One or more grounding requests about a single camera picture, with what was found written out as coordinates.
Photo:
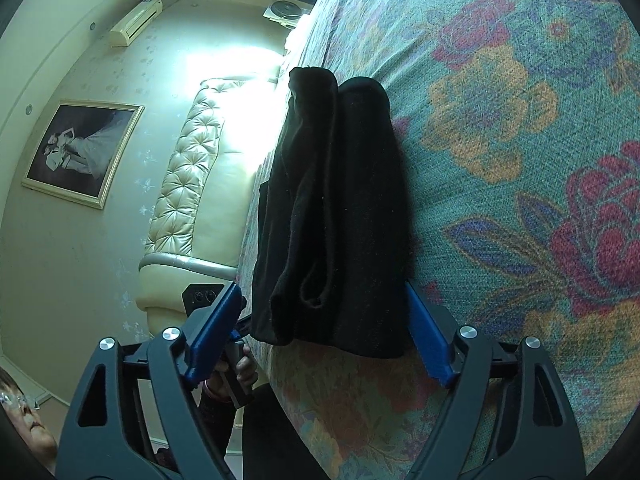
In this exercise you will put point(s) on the person left hand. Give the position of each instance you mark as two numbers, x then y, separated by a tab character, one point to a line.
242	372

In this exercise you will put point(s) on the framed wedding photo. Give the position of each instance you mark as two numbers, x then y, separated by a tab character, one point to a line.
79	150

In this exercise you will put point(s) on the cream tufted headboard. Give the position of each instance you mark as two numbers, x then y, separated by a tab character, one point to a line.
198	222

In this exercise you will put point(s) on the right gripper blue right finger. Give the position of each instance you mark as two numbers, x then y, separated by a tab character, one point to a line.
432	329

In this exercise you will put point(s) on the white air conditioner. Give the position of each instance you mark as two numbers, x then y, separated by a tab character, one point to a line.
131	26

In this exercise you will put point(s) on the white fan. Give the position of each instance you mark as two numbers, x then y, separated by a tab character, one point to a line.
285	13

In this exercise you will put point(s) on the black pants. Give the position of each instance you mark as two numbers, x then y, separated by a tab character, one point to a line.
334	225

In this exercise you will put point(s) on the floral bedspread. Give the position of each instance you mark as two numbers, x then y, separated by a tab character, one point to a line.
519	125

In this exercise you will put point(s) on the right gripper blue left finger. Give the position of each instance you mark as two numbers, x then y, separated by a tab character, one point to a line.
213	310

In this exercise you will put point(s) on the person head with glasses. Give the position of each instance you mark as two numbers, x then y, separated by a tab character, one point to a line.
27	422

